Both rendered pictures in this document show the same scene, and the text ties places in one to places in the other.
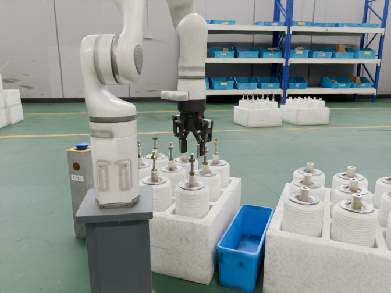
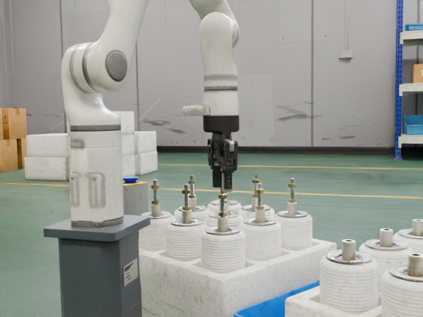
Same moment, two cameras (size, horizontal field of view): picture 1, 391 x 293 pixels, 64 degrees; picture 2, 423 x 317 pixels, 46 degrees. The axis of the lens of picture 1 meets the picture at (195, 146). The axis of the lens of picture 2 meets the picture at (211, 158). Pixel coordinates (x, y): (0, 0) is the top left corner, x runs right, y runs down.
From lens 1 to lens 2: 46 cm
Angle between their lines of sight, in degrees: 28
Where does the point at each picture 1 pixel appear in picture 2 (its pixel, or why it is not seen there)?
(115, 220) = (77, 238)
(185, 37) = (203, 40)
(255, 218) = not seen: hidden behind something
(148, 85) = (342, 129)
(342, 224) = (384, 297)
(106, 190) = (76, 205)
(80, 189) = not seen: hidden behind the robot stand
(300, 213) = (330, 275)
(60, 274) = not seen: outside the picture
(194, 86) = (216, 99)
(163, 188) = (191, 232)
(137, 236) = (101, 261)
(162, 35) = (368, 51)
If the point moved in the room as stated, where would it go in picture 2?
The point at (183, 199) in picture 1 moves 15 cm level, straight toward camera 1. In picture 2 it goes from (204, 246) to (169, 266)
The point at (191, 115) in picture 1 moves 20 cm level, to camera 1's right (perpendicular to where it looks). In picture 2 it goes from (218, 136) to (313, 136)
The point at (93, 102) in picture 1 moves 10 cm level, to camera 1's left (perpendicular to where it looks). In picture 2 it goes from (69, 110) to (28, 111)
